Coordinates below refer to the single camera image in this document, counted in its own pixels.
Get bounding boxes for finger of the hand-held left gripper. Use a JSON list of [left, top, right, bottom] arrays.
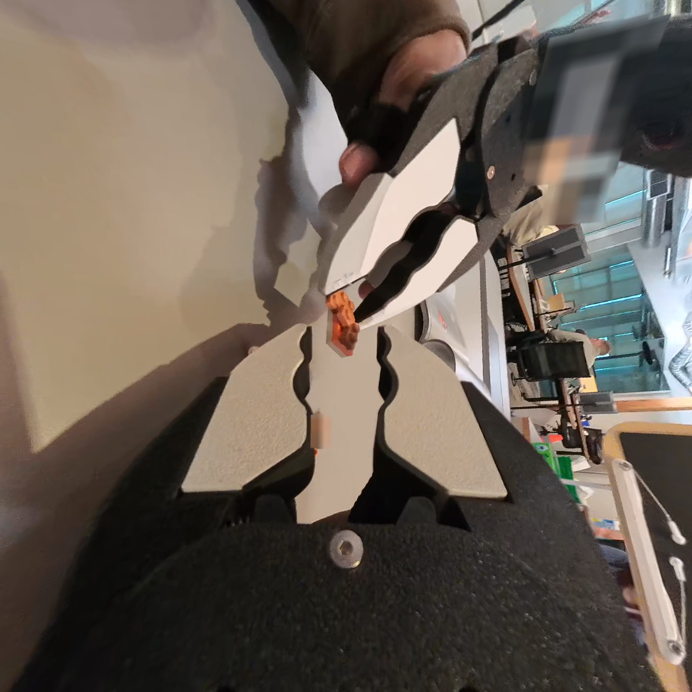
[[352, 213, 481, 328], [316, 116, 463, 297]]

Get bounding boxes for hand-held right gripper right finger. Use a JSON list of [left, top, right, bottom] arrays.
[[373, 324, 510, 499]]

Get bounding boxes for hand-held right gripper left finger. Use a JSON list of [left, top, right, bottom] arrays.
[[180, 324, 317, 495]]

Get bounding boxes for orange plate assembly grey underside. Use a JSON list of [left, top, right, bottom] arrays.
[[324, 291, 361, 359]]

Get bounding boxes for person's left forearm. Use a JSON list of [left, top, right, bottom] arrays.
[[246, 0, 471, 147]]

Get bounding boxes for person's left hand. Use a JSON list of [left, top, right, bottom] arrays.
[[340, 24, 470, 189]]

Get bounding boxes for grey instruction booklet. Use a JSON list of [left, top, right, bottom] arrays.
[[413, 287, 506, 379]]

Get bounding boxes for grey monitor back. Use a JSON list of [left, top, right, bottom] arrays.
[[522, 224, 593, 282]]

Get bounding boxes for black office chair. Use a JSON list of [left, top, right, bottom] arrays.
[[508, 330, 593, 401]]

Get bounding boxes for black wooden-edged table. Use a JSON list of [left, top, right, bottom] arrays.
[[603, 422, 692, 692]]

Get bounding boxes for white metal bar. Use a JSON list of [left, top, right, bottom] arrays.
[[611, 460, 684, 663]]

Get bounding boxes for white cable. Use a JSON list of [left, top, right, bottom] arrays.
[[630, 470, 687, 544], [670, 557, 692, 622]]

